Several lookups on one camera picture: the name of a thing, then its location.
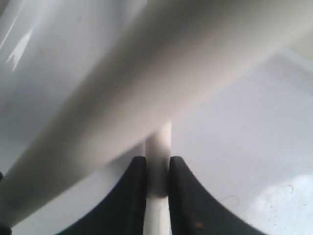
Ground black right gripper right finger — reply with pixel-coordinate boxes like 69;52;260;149
168;156;263;235

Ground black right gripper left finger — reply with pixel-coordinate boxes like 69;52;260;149
59;156;147;235

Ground white drumstick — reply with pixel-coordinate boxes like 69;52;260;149
143;122;172;235
0;0;313;227

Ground white rectangular plastic tray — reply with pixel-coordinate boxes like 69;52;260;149
0;0;313;235

